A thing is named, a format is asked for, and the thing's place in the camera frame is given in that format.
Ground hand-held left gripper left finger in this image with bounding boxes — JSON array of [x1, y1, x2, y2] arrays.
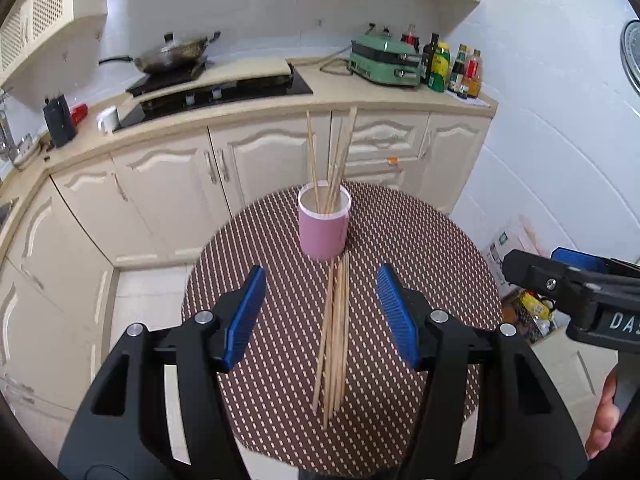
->
[[57, 265, 267, 480]]

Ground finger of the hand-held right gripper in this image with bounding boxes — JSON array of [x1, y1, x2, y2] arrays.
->
[[551, 247, 618, 273], [501, 249, 601, 321]]

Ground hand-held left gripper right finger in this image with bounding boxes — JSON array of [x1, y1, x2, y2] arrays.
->
[[376, 262, 588, 480]]

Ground pile of wooden chopsticks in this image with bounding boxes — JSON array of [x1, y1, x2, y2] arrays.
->
[[312, 250, 351, 431]]

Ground pink chopstick holder cup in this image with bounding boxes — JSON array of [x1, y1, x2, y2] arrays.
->
[[298, 183, 352, 261]]

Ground bunch of wooden chopsticks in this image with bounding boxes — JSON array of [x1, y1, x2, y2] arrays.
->
[[305, 106, 358, 213]]

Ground person's right hand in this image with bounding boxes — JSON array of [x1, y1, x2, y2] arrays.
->
[[585, 365, 622, 461]]

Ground dark bag with packets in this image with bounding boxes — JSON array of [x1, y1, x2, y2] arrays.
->
[[500, 285, 558, 343]]

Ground white printed rice bag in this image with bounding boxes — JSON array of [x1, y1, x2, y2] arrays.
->
[[482, 215, 543, 301]]

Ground round polka-dot table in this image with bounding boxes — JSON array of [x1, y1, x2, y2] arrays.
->
[[181, 182, 503, 478]]

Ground cream drawer with orange tag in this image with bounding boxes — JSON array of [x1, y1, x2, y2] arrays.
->
[[345, 157, 426, 192]]

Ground cream base cabinets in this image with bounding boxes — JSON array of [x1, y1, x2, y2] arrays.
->
[[0, 107, 493, 411]]

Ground white tray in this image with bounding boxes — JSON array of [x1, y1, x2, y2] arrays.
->
[[446, 87, 492, 108]]

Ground orange sauce bottle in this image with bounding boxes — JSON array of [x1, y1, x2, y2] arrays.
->
[[465, 50, 483, 98]]

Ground round steel steamer plate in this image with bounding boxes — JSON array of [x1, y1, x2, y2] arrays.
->
[[620, 17, 640, 96]]

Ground dark soy sauce bottle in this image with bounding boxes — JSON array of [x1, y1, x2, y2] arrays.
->
[[448, 45, 468, 94]]

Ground black glass gas hob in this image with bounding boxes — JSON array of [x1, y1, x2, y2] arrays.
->
[[112, 67, 313, 133]]

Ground green bottle with yellow label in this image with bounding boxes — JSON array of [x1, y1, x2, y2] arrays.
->
[[428, 42, 451, 92]]

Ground beige countertop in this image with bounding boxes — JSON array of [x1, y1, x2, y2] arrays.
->
[[0, 55, 499, 196]]

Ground white mug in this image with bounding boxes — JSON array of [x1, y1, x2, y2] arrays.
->
[[96, 106, 121, 134]]

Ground dark glass bottle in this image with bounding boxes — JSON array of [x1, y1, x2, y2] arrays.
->
[[420, 33, 440, 86]]

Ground beige board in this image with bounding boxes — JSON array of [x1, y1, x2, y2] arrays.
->
[[120, 57, 296, 111]]

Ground black induction cooker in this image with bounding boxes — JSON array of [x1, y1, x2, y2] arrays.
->
[[125, 60, 211, 96]]

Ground green electric multi-cooker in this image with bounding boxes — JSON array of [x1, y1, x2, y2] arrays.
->
[[347, 23, 422, 87]]

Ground steel sink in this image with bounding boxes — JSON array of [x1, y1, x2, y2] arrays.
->
[[0, 197, 21, 231]]

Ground black knife block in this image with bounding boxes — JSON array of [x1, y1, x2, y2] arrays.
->
[[42, 92, 77, 148]]

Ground cream drawer with handle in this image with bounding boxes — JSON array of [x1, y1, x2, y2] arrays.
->
[[330, 110, 431, 162]]

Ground black power cable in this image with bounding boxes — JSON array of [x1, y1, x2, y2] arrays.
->
[[320, 42, 352, 75]]

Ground steel wok with black handle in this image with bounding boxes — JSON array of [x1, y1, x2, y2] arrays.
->
[[98, 31, 222, 75]]

